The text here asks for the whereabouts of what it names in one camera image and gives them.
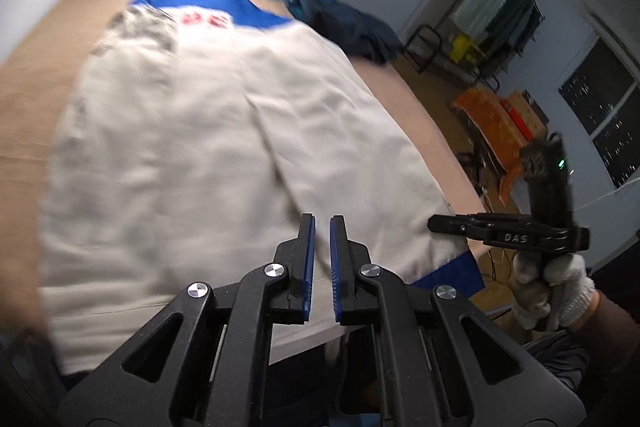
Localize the orange cloth covered pile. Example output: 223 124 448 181
450 86 548 204

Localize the tan bed blanket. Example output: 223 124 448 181
1 0 484 333

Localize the black clothes rack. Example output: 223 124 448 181
402 0 544 92

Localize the right forearm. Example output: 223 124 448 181
570 291 639 381

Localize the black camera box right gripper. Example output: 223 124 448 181
520 132 574 229

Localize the dark blue clothes pile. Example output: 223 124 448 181
286 0 404 65

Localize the yellow box on rack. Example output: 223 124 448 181
449 34 485 65

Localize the right white gloved hand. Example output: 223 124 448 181
509 253 600 332

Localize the beige and blue work jacket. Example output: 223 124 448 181
40 0 483 374

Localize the dark window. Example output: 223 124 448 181
559 39 639 187

